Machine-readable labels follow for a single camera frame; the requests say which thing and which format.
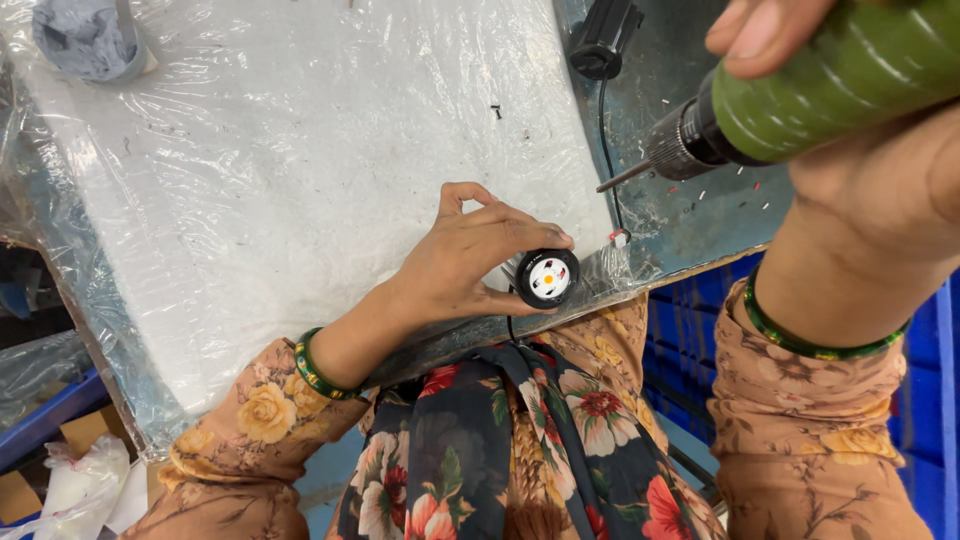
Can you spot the blue plastic crate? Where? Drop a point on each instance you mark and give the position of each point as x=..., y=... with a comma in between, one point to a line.
x=682, y=337

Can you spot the green bangle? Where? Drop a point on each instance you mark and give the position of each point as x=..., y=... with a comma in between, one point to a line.
x=806, y=349
x=315, y=379

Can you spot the green electric screwdriver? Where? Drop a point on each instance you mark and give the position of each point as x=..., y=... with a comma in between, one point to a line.
x=825, y=97

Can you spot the clear plastic sheet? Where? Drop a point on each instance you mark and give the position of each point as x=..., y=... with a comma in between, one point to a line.
x=37, y=371

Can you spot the plastic wrapped white foam pad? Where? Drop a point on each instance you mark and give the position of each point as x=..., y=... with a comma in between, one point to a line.
x=300, y=150

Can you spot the black power adapter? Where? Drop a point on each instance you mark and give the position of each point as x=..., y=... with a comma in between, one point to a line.
x=604, y=37

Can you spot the brown cardboard piece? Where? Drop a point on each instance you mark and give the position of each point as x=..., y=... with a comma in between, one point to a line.
x=94, y=427

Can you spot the black round LED light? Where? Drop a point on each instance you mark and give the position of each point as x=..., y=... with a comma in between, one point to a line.
x=546, y=279

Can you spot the person's right hand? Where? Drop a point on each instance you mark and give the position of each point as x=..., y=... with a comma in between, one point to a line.
x=877, y=195

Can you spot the white plastic bag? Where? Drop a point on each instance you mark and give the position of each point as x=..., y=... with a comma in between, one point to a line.
x=79, y=487

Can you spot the dark floral scarf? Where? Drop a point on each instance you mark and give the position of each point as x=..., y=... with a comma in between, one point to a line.
x=465, y=450

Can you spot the blue plastic bin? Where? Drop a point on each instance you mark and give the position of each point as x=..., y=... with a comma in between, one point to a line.
x=45, y=416

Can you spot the person's left hand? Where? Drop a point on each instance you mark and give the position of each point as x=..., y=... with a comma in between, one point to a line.
x=450, y=262

